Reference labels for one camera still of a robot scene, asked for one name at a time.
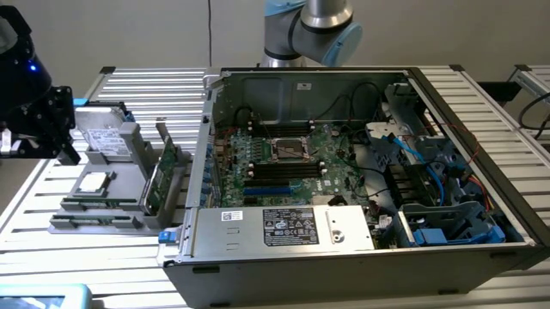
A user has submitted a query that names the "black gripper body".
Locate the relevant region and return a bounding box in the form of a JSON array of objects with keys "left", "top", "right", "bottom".
[{"left": 0, "top": 6, "right": 77, "bottom": 160}]

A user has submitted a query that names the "green RAM stick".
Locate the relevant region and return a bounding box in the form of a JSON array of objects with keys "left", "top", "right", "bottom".
[{"left": 62, "top": 197, "right": 139, "bottom": 209}]

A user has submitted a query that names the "black RAM slot bank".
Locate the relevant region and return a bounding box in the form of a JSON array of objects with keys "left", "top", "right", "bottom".
[
  {"left": 248, "top": 160, "right": 328, "bottom": 180},
  {"left": 248, "top": 112, "right": 316, "bottom": 138}
]

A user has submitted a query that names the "silver CPU chip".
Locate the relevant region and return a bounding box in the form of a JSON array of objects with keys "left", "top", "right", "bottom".
[{"left": 71, "top": 171, "right": 117, "bottom": 196}]

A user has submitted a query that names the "silver hard disk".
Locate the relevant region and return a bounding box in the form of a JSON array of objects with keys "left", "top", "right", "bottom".
[{"left": 74, "top": 100, "right": 133, "bottom": 162}]

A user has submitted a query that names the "grey parts rack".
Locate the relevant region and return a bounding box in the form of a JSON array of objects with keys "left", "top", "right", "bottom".
[{"left": 46, "top": 120, "right": 194, "bottom": 236}]

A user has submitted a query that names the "green graphics card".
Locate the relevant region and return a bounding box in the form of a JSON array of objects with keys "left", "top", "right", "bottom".
[{"left": 143, "top": 122, "right": 181, "bottom": 216}]

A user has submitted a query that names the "teal cased device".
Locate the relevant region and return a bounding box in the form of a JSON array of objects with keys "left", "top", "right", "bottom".
[{"left": 0, "top": 283, "right": 94, "bottom": 309}]

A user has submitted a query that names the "black expansion slot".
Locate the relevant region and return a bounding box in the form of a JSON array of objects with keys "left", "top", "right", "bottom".
[{"left": 244, "top": 178, "right": 292, "bottom": 188}]

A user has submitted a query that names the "silver power supply unit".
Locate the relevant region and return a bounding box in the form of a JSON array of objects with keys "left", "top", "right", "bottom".
[{"left": 189, "top": 205, "right": 381, "bottom": 259}]

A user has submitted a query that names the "blue expansion slot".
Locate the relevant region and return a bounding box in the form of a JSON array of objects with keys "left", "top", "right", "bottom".
[{"left": 244, "top": 186, "right": 292, "bottom": 197}]

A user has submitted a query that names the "metal CPU socket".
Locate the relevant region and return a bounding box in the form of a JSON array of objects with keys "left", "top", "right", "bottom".
[{"left": 264, "top": 136, "right": 314, "bottom": 162}]

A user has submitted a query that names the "green Dell motherboard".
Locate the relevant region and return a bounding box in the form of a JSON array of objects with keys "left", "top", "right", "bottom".
[{"left": 206, "top": 124, "right": 376, "bottom": 209}]

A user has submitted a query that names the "open black PC case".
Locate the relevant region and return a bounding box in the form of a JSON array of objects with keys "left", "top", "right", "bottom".
[{"left": 161, "top": 66, "right": 544, "bottom": 305}]

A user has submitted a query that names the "grey metal disk bay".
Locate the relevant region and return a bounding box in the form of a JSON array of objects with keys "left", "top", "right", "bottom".
[{"left": 364, "top": 121, "right": 464, "bottom": 207}]

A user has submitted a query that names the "blue plastic disk tray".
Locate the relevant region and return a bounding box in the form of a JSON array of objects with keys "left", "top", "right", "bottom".
[{"left": 404, "top": 223, "right": 505, "bottom": 248}]

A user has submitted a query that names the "black connecting bar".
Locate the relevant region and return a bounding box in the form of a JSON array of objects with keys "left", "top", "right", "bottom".
[{"left": 476, "top": 81, "right": 519, "bottom": 103}]

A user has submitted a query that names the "black wall cable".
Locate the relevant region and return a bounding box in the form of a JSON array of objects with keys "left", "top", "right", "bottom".
[{"left": 207, "top": 0, "right": 216, "bottom": 68}]

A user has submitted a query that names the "black looped wire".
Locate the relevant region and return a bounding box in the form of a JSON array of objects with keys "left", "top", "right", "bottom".
[{"left": 313, "top": 82, "right": 385, "bottom": 122}]

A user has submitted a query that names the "blue data wire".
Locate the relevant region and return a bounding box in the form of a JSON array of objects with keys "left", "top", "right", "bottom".
[{"left": 385, "top": 131, "right": 453, "bottom": 207}]

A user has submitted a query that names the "thin red wire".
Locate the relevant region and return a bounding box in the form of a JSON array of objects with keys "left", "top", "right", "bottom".
[{"left": 424, "top": 124, "right": 484, "bottom": 165}]

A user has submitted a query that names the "black thick cable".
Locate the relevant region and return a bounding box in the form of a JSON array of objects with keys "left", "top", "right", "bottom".
[{"left": 519, "top": 91, "right": 550, "bottom": 141}]

